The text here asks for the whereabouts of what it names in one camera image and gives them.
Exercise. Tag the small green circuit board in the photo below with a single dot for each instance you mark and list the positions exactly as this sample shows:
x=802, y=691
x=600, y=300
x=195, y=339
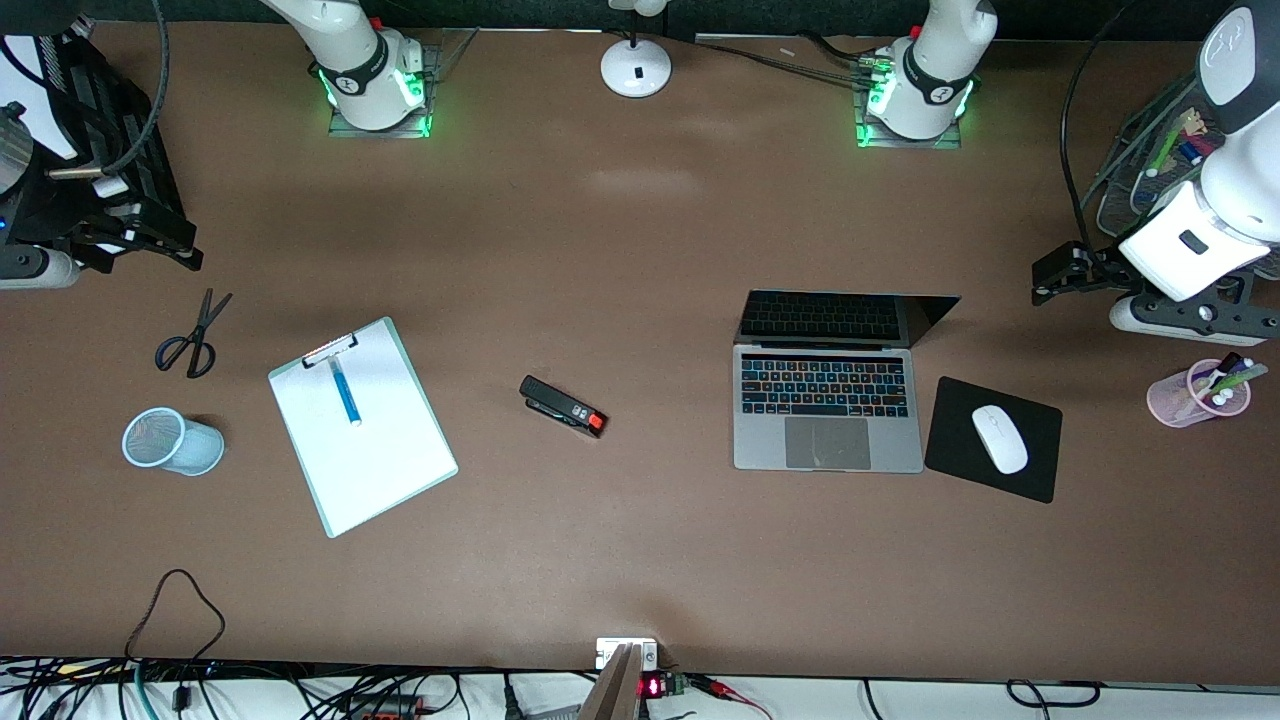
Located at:
x=668, y=686

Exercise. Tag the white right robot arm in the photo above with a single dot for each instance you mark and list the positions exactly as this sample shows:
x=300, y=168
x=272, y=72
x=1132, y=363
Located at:
x=375, y=105

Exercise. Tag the small white box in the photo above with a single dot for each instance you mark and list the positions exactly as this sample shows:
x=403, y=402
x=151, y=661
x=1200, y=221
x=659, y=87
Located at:
x=605, y=650

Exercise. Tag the brown wooden post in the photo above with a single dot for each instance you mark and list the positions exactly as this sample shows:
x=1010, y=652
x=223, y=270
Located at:
x=615, y=690

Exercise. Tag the black mesh desk tray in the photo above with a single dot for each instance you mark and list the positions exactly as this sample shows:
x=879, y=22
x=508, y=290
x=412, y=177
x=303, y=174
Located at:
x=1125, y=215

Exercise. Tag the black document tray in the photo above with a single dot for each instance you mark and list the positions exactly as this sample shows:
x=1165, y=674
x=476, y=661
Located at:
x=120, y=110

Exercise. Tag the light green highlighter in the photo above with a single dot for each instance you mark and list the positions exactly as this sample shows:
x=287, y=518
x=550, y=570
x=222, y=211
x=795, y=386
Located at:
x=1245, y=377

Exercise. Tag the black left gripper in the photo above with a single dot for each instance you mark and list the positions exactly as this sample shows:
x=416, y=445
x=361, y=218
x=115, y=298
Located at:
x=1098, y=268

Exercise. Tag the blue mesh pen cup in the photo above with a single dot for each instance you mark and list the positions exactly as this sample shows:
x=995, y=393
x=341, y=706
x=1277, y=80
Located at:
x=195, y=445

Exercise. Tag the pink mesh pen cup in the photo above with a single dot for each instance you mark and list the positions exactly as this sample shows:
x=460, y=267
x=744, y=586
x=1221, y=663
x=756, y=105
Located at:
x=1165, y=400

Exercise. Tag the black capped marker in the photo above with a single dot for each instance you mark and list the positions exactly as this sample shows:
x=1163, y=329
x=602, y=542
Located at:
x=1228, y=362

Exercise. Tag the black mouse pad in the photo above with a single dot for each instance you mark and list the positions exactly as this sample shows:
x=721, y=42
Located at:
x=950, y=450

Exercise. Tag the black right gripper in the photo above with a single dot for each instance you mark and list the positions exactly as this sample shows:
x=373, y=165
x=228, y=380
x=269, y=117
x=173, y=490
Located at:
x=62, y=212

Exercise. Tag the green marker white tip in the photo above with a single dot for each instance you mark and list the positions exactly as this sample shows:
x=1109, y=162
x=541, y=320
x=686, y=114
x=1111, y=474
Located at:
x=1165, y=150

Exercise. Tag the black stapler red tip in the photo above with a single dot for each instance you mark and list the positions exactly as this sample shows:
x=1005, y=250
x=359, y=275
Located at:
x=560, y=403

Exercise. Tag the black scissors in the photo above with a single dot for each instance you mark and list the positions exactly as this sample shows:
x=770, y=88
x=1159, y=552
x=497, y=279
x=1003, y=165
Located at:
x=200, y=330

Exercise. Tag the white clipboard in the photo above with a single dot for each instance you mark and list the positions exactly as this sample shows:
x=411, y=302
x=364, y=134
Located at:
x=331, y=531

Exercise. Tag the silver laptop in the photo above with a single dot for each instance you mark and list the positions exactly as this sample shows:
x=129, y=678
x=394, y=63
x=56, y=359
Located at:
x=830, y=445

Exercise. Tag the white round lamp base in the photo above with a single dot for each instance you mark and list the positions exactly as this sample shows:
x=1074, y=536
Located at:
x=620, y=70

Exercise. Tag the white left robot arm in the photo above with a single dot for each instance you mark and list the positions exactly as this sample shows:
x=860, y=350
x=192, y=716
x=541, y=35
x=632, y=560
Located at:
x=920, y=115

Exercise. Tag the white paper sheet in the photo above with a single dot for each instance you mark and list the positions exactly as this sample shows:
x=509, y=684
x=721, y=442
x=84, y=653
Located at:
x=370, y=460

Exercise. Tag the white computer mouse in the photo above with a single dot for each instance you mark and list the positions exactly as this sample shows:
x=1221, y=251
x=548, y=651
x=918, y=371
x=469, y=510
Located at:
x=1000, y=440

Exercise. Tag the small tan wooden piece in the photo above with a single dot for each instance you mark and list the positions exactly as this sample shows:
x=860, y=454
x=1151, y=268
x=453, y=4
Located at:
x=1192, y=122

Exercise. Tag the black power strip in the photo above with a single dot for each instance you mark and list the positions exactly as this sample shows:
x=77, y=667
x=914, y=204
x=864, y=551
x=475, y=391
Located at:
x=385, y=710

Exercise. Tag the white paper stack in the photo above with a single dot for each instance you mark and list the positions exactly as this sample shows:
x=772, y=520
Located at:
x=30, y=90

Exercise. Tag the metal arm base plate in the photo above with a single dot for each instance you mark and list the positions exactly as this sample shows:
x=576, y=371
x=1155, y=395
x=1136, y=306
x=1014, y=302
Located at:
x=440, y=65
x=900, y=143

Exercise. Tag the blue capped white marker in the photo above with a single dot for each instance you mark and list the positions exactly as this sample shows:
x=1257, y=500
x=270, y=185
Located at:
x=1190, y=152

